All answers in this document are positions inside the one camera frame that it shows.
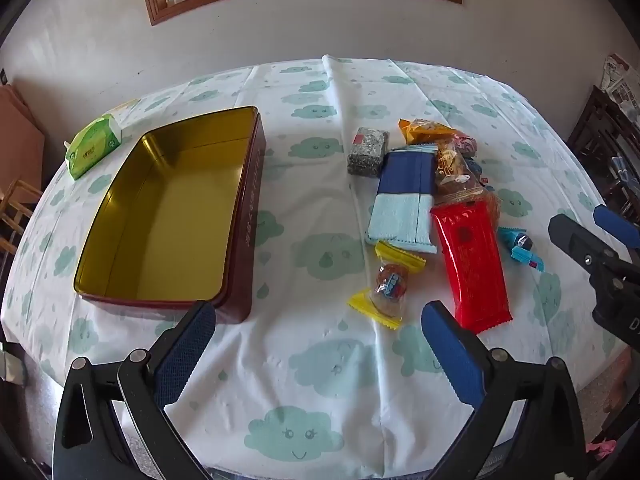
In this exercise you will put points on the light wooden chair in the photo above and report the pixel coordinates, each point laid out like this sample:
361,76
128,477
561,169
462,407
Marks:
18,204

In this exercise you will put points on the stack of newspapers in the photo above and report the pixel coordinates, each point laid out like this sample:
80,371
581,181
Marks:
620,81

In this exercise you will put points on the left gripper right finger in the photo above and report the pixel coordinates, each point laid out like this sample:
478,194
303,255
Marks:
525,421

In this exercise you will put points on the yellow candy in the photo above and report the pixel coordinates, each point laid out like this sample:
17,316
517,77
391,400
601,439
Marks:
384,302

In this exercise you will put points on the blue round candy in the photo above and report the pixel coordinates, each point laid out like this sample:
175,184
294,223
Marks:
520,247

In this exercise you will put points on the blue white biscuit pack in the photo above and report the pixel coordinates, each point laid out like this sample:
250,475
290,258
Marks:
401,213

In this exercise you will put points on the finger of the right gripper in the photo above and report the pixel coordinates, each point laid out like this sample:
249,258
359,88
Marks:
587,250
623,230

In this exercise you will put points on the orange snack packet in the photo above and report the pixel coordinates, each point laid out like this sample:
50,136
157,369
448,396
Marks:
422,131

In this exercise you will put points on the dark wooden side table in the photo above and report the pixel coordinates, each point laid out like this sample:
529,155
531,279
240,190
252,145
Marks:
606,143

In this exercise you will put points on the grey speckled snack block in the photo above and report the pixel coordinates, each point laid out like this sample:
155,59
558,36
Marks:
367,153

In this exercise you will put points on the pink wrapped snack block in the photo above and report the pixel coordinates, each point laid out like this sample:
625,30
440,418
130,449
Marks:
464,144

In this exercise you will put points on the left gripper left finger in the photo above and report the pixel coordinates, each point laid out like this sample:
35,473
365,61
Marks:
89,442

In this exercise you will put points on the clear orange cracker packet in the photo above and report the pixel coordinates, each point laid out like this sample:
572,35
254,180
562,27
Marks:
455,182

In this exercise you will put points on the green tissue pack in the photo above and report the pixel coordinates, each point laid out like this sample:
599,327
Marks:
91,144

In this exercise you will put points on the red gold metal tin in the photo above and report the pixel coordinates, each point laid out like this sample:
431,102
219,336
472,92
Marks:
178,222

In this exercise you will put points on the brown cardboard box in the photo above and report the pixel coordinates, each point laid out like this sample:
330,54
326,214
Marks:
21,141

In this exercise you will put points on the red snack packet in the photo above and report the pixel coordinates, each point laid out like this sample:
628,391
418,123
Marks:
473,265

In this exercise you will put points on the white cloud-pattern tablecloth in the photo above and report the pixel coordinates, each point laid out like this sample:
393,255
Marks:
306,387

